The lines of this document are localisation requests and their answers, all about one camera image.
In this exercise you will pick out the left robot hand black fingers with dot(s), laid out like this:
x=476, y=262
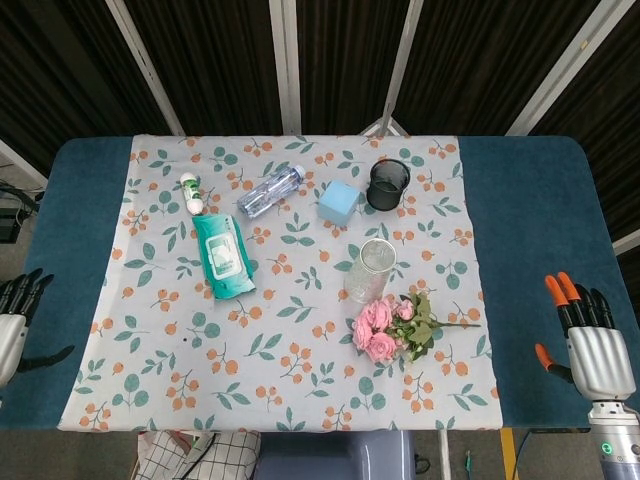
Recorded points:
x=10, y=340

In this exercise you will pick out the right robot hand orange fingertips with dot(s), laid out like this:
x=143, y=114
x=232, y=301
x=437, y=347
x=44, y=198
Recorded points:
x=595, y=355

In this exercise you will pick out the pink artificial rose bouquet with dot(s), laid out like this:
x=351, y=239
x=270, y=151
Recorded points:
x=380, y=345

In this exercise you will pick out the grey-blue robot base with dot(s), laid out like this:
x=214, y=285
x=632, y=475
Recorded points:
x=335, y=457

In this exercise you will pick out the clear textured glass vase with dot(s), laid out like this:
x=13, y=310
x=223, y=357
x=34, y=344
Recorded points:
x=370, y=280

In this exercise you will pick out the black electronics box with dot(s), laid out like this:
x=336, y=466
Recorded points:
x=10, y=220

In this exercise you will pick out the teal velvet table cover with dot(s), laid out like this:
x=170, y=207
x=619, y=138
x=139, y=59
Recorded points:
x=540, y=210

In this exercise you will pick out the white black checkered bag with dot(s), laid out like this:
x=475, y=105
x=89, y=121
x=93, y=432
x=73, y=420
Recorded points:
x=170, y=457

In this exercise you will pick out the green wet wipes pack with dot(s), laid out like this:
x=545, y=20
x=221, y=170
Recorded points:
x=222, y=255

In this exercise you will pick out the small white green bottle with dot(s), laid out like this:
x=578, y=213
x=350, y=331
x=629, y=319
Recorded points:
x=191, y=192

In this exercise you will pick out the black mesh pen cup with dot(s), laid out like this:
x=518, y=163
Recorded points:
x=387, y=192

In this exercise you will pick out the floral print tablecloth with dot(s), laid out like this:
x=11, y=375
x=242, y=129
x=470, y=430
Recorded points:
x=280, y=360

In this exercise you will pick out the light blue cube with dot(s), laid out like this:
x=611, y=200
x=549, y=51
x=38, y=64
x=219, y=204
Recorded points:
x=339, y=205

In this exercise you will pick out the clear plastic water bottle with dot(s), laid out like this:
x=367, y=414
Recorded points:
x=267, y=192

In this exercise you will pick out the white partition frame post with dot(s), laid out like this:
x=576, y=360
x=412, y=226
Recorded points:
x=145, y=65
x=627, y=242
x=406, y=55
x=286, y=65
x=555, y=80
x=20, y=162

